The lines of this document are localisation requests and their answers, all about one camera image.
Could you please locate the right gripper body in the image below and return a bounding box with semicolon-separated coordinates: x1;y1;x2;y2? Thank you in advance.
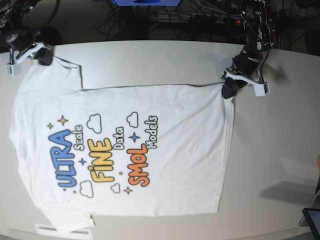
4;29;52;65

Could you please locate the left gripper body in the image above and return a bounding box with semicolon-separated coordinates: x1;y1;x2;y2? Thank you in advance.
229;48;263;77

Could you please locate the white printed T-shirt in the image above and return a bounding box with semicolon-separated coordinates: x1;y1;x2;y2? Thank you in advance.
9;58;234;233

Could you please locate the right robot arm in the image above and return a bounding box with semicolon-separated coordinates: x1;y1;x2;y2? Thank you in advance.
0;0;248;104

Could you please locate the black tablet screen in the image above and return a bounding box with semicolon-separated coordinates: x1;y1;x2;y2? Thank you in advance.
302;208;320;240

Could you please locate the white paper label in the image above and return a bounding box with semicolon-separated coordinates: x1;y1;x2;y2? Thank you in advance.
34;224;93;240

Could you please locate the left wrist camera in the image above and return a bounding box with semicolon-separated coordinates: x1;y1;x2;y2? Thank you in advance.
6;63;22;76

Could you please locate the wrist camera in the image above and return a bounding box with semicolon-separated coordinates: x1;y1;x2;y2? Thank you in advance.
6;63;22;76
253;82;270;97

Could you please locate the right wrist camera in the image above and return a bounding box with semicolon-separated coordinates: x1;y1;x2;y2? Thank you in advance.
253;82;270;97

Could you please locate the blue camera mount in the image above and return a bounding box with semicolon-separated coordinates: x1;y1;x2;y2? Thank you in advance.
112;0;180;7

